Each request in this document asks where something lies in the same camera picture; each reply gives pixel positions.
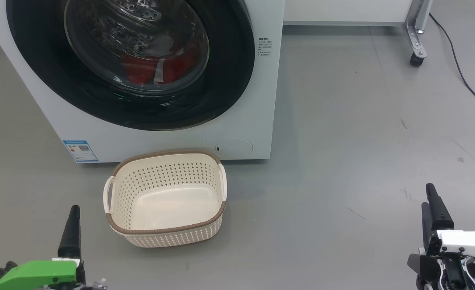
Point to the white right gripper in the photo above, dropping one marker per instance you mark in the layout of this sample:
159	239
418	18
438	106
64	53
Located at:
467	241

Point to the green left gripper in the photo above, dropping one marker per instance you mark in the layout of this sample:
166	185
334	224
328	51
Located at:
40	274

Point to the red garment with white stripe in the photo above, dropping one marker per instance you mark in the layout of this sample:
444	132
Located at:
138	70

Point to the round black glass washer door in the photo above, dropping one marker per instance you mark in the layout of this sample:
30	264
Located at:
221	80

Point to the cream perforated laundry basket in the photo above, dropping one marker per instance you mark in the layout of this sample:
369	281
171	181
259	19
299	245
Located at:
173	201

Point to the white front-load washing machine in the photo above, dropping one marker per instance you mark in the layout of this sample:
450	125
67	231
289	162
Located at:
140	145

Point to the blue energy label sticker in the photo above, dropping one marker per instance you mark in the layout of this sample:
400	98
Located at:
80	151

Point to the metal cart leg with caster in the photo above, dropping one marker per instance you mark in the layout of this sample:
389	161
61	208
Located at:
416	28

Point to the white cart panel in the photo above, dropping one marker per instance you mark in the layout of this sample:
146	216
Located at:
342	12

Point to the printed text notice sticker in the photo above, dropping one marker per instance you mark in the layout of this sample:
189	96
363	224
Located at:
264	46

